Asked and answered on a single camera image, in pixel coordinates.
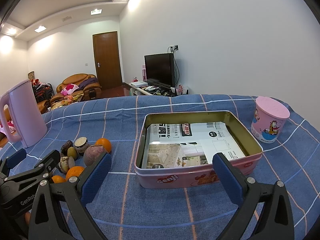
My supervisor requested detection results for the orange tangerine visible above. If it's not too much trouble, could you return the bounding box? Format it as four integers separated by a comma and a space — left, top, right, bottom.
95, 138, 112, 153
52, 175, 66, 184
66, 166, 85, 180

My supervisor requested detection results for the dark brown passion fruit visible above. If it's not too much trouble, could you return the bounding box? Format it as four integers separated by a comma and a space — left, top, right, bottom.
60, 140, 73, 156

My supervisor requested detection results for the green kiwi fruit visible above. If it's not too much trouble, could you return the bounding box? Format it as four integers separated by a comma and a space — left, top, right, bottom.
67, 147, 78, 160

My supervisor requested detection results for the cut brown cylinder fruit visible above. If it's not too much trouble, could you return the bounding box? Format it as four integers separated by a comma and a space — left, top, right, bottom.
73, 137, 90, 155

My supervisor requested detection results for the purple beet shaped fruit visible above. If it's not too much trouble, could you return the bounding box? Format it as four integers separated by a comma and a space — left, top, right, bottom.
84, 145, 106, 166

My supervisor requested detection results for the mottled brown white fruit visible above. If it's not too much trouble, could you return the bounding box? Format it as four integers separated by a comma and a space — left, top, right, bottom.
57, 157, 75, 174

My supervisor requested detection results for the person left hand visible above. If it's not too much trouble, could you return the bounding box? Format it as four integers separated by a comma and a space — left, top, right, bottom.
24, 211, 31, 225

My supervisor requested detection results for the pink electric kettle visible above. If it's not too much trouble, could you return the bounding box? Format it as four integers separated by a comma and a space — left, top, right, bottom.
1, 80, 47, 148

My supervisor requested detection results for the coffee table with snacks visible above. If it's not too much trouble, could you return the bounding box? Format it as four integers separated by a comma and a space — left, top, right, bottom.
50, 94, 84, 111

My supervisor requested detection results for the blue plaid tablecloth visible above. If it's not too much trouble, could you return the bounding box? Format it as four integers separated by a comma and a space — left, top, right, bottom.
8, 95, 319, 239

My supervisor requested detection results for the brown leather sofa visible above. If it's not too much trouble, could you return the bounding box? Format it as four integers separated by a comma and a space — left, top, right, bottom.
31, 73, 102, 114

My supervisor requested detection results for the pink cartoon lidded cup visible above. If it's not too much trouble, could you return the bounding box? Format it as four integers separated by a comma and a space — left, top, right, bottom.
251, 96, 290, 144

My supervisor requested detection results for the pink rectangular tin box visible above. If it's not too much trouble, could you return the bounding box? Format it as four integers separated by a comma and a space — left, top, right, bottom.
135, 111, 263, 189

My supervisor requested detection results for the printed paper leaflet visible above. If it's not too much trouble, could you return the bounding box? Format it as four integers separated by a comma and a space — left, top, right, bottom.
142, 122, 245, 169

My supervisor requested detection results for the white tv stand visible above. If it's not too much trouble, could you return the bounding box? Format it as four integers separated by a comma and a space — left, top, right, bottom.
124, 81, 189, 97

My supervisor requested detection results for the brown wooden door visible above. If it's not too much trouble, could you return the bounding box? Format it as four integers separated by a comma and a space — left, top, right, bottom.
93, 31, 123, 90

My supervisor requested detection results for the black television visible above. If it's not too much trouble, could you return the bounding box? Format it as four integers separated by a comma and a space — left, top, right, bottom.
144, 53, 175, 87

